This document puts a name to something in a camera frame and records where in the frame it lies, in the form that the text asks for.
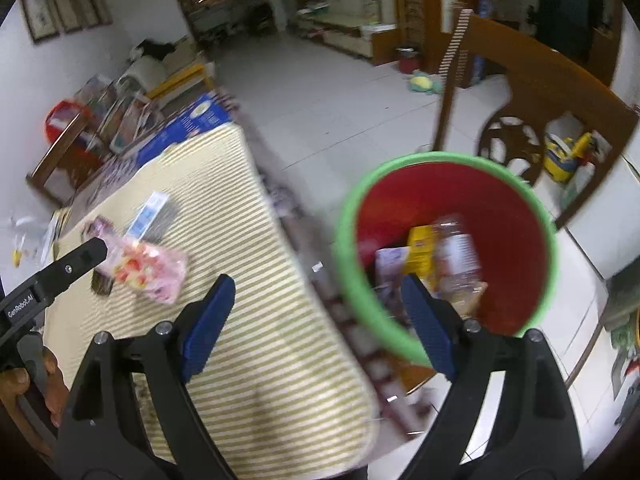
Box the red bag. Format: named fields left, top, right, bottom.
left=45, top=100, right=91, bottom=143

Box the red bin with green rim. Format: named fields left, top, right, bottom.
left=334, top=151, right=558, bottom=367

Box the grey blue milk carton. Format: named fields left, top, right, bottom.
left=374, top=246, right=412, bottom=293

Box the yellow plastic toy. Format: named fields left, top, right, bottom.
left=544, top=130, right=598, bottom=183

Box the white blue milk carton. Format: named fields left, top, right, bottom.
left=122, top=191, right=173, bottom=241

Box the clear plastic bottle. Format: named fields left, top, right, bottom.
left=432, top=215, right=488, bottom=318

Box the brown snack wrapper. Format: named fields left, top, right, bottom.
left=90, top=270, right=116, bottom=295

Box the white plastic carrier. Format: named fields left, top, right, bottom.
left=116, top=55, right=168, bottom=95

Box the light wooden bench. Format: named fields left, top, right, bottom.
left=145, top=50, right=217, bottom=103

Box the blue printed board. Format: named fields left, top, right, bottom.
left=132, top=92, right=236, bottom=166

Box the pink plastic wrapper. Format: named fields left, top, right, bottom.
left=82, top=215, right=118, bottom=241

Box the yellow striped tablecloth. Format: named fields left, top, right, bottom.
left=42, top=122, right=381, bottom=480

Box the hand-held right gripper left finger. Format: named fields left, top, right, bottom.
left=50, top=273, right=238, bottom=480

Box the black cloth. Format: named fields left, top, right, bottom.
left=131, top=40, right=177, bottom=60

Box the small red bin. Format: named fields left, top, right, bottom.
left=396, top=46, right=420, bottom=75

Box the pink strawberry print packet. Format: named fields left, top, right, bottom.
left=97, top=237, right=188, bottom=306

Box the carved wooden chair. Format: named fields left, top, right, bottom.
left=432, top=2, right=640, bottom=231

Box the wooden partition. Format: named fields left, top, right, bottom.
left=392, top=0, right=481, bottom=68

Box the dark wooden chair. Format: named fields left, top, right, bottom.
left=26, top=110, right=108, bottom=208

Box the dark green door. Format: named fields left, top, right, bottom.
left=537, top=0, right=601, bottom=56

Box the person's left hand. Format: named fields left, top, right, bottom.
left=0, top=354, right=71, bottom=428

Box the patterned shopping bag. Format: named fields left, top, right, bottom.
left=75, top=74, right=166, bottom=156

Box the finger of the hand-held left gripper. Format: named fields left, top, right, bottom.
left=49, top=237, right=110, bottom=297

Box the yellow packet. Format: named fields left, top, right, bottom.
left=406, top=225, right=441, bottom=281

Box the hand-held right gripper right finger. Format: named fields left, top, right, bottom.
left=400, top=273, right=586, bottom=480

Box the green toy turtle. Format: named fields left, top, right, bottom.
left=409, top=72, right=443, bottom=96

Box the low television cabinet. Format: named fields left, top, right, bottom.
left=290, top=2, right=398, bottom=66

